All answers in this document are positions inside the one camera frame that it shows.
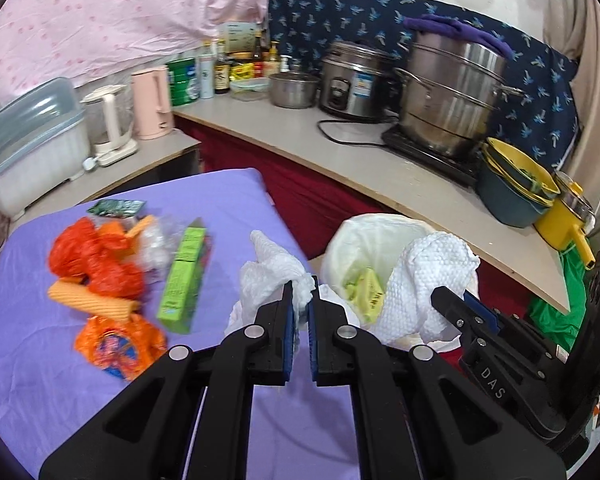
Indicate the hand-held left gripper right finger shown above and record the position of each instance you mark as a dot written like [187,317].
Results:
[314,330]

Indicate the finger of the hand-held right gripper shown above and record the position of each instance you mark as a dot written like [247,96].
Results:
[450,307]
[482,312]

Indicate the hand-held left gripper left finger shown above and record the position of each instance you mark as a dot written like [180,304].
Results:
[288,320]

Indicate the large white paper towel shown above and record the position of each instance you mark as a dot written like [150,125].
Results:
[430,270]

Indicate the white plastic bin bag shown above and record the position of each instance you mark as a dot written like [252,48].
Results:
[360,240]

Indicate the orange printed wrapper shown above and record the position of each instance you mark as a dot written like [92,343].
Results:
[120,345]

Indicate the yellow-green snack packet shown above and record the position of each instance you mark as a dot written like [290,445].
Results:
[367,292]

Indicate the green plastic bag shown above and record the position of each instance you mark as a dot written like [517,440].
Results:
[570,285]

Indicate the stacked yellow blue bowls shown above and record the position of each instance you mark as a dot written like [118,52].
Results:
[505,200]

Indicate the light green cardboard box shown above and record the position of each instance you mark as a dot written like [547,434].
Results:
[180,280]

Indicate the red counter curtain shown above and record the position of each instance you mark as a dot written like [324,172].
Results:
[300,195]

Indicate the black induction cooker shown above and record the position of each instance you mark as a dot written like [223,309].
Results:
[430,157]

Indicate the clear plastic bag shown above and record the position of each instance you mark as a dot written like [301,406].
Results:
[155,247]

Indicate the yellow bowl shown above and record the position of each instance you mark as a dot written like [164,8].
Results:
[510,152]

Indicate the short orange foam net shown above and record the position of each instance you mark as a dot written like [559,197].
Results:
[141,227]

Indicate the dark green milk carton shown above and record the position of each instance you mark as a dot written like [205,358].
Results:
[115,207]

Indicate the large steel steamer pot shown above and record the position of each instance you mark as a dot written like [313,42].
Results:
[450,95]

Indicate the orange plastic bag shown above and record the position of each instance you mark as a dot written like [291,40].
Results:
[80,250]

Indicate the small steel pot with lid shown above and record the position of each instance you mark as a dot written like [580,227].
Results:
[292,91]

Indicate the clear glass bowl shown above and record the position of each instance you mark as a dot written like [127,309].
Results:
[247,89]

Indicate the steel rice cooker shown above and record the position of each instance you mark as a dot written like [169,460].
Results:
[355,80]

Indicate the white power plug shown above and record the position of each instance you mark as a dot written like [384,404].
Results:
[90,163]

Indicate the beige curtain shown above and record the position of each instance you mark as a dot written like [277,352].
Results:
[595,85]

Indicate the dark sauce bottle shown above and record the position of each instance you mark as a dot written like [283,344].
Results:
[222,75]

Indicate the pink electric kettle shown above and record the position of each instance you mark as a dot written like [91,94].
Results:
[150,105]

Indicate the yellow seasoning packets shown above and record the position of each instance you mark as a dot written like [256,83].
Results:
[245,67]

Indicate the orange sauce bottle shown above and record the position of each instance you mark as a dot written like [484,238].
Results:
[272,62]

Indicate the white bottle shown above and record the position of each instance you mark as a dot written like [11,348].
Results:
[207,75]

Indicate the green tin can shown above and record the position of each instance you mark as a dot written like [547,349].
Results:
[182,82]

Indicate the white soy milk maker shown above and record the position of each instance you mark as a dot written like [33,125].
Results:
[111,115]

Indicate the purple cloth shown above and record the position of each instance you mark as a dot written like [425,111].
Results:
[450,27]

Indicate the pale green carton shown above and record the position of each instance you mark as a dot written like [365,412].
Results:
[237,37]

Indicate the white dish cabinet blue lid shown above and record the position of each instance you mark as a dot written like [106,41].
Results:
[35,160]

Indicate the pink printed curtain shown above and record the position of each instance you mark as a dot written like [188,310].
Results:
[105,10]

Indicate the blue printed wall cloth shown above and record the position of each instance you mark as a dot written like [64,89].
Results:
[330,15]

